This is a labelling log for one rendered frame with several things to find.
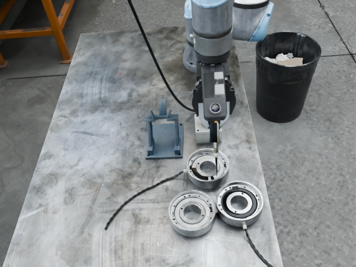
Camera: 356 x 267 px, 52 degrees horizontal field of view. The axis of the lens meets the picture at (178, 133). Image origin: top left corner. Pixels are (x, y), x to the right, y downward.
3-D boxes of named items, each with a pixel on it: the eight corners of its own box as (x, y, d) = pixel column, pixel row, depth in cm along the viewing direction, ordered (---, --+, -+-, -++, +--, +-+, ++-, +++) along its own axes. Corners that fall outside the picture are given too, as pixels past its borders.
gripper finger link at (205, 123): (208, 114, 90) (211, 85, 84) (209, 132, 86) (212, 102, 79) (196, 114, 90) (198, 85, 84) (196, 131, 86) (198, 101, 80)
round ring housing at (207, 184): (227, 157, 96) (227, 146, 93) (231, 190, 88) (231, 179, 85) (186, 159, 96) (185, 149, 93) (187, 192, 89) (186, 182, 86)
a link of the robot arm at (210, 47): (233, 37, 66) (189, 40, 67) (233, 59, 70) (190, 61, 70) (231, 17, 72) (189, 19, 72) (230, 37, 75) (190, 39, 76)
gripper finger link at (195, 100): (211, 112, 84) (214, 81, 78) (211, 117, 83) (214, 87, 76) (191, 111, 84) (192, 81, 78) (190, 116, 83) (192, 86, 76)
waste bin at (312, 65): (313, 125, 210) (329, 63, 180) (255, 128, 212) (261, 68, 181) (299, 88, 234) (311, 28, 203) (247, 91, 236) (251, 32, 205)
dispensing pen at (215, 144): (211, 177, 86) (208, 107, 83) (210, 172, 90) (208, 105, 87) (220, 177, 86) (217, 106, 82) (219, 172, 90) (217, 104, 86)
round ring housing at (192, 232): (172, 243, 80) (170, 233, 77) (168, 203, 87) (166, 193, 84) (220, 236, 80) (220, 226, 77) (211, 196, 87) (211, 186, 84)
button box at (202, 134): (222, 142, 99) (222, 130, 96) (196, 143, 100) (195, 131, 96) (219, 121, 105) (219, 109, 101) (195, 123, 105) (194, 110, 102)
